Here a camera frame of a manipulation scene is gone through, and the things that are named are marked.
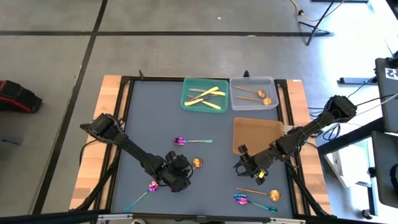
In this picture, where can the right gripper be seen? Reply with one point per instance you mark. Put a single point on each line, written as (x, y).
(261, 161)

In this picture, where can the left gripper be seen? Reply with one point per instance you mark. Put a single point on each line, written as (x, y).
(177, 174)

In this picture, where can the gold spoon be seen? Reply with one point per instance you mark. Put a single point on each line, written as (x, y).
(267, 100)
(261, 93)
(197, 162)
(274, 195)

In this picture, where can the iridescent rainbow spoon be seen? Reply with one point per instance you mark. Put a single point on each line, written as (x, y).
(179, 141)
(241, 199)
(153, 186)

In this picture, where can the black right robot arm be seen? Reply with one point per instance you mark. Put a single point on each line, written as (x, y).
(311, 127)

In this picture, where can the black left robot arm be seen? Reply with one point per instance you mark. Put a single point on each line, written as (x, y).
(133, 149)

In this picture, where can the orange plastic bin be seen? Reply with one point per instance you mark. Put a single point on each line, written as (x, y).
(255, 133)

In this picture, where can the green plastic bin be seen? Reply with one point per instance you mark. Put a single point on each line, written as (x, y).
(224, 105)

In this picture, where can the clear plastic bin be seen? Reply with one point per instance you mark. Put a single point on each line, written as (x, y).
(267, 84)

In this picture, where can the white box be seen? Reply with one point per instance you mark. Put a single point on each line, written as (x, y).
(345, 165)

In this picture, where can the black caster wheel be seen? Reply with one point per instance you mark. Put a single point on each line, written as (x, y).
(367, 213)

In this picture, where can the black overhead beam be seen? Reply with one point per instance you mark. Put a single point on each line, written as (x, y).
(46, 217)

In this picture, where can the black stand foot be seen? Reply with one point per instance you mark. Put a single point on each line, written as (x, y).
(354, 81)

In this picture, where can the black floor stand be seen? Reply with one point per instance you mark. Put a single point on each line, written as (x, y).
(314, 29)

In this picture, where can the black desk with marker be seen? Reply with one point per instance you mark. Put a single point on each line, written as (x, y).
(388, 102)

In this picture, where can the red and black bag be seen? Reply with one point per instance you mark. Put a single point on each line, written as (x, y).
(18, 96)

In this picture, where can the white marker sheet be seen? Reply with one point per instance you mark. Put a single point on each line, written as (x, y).
(391, 73)

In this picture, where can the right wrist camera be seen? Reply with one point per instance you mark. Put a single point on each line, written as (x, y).
(242, 149)

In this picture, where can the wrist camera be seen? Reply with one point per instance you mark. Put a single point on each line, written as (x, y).
(171, 156)
(242, 149)

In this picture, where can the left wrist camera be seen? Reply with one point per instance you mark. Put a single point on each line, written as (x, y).
(171, 156)

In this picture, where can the silver corner bracket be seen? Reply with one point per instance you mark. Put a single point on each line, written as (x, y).
(115, 216)
(287, 221)

